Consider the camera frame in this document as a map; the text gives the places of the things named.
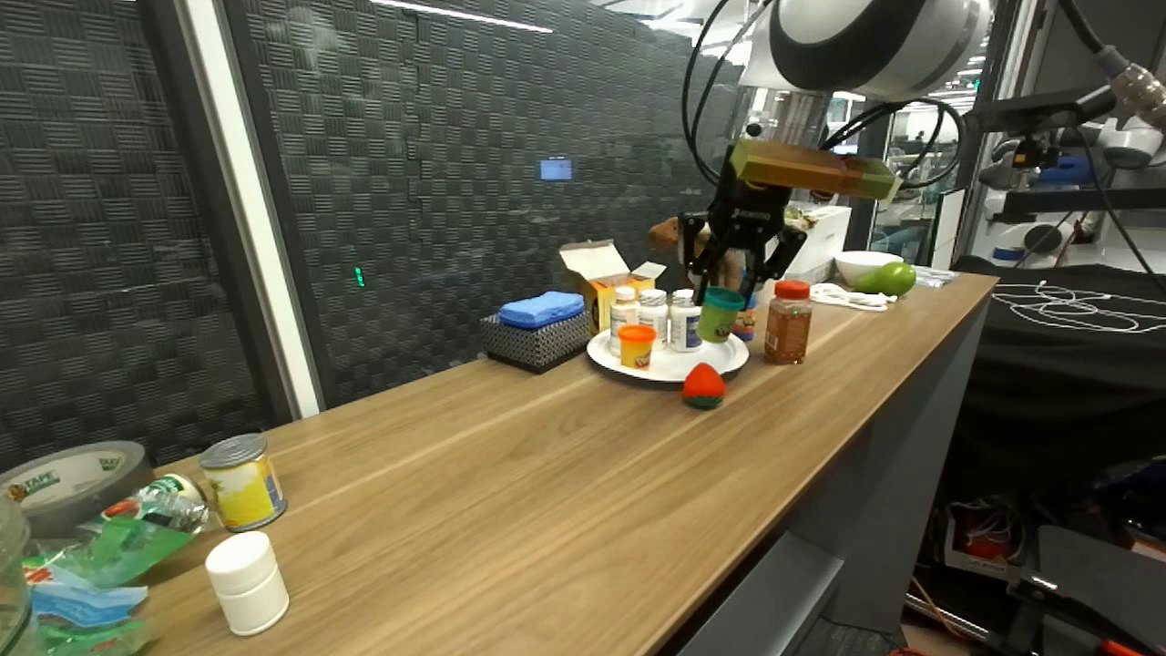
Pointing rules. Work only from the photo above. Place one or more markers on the green plastic packaging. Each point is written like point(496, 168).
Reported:
point(114, 553)

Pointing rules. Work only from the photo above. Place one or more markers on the yellow cardboard box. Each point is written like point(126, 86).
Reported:
point(602, 274)

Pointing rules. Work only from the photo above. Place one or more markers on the black mesh box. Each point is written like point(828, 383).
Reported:
point(522, 343)

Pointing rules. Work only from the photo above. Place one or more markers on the blue sponge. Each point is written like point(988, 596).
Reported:
point(544, 309)

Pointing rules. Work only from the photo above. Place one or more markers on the white plastic jar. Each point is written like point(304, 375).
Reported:
point(250, 584)

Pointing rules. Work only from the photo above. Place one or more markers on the white paper plate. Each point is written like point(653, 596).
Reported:
point(675, 361)

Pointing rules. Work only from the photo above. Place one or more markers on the yellow can silver lid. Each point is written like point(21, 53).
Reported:
point(247, 485)

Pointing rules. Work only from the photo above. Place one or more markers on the brown moose plush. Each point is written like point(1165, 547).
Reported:
point(666, 234)

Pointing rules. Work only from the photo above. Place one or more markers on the blue plastic wrapper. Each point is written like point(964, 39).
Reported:
point(86, 603)

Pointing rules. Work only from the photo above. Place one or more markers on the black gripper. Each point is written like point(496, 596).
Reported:
point(749, 224)

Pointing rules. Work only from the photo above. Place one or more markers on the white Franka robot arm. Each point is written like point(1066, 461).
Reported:
point(878, 43)

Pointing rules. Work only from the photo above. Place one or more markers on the white paper towel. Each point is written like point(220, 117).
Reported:
point(851, 297)

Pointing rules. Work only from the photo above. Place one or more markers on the orange cardboard box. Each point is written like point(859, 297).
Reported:
point(814, 168)

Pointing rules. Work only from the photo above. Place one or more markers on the white lab device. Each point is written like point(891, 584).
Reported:
point(1125, 139)

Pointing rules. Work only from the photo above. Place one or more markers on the stained white pill bottle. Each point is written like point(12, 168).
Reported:
point(625, 313)

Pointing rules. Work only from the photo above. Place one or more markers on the spice jar orange lid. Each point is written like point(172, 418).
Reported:
point(788, 331)

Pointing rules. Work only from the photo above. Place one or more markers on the orange lid yellow dough tub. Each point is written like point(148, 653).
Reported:
point(635, 348)

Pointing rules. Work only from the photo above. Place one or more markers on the white window post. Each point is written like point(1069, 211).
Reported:
point(250, 206)

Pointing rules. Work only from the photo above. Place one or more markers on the white bottle silver foil top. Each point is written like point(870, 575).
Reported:
point(653, 315)

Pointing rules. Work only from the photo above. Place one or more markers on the white bottle blue label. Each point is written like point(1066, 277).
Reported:
point(682, 322)

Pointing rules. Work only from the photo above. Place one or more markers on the silver foil snack bag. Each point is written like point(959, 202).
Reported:
point(166, 500)

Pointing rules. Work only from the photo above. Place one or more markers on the green fruit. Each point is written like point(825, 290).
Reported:
point(899, 277)

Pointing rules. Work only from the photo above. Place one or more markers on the black cloth covered table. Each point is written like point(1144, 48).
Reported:
point(1069, 365)

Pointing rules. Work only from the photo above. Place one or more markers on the white bowl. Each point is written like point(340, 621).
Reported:
point(864, 265)

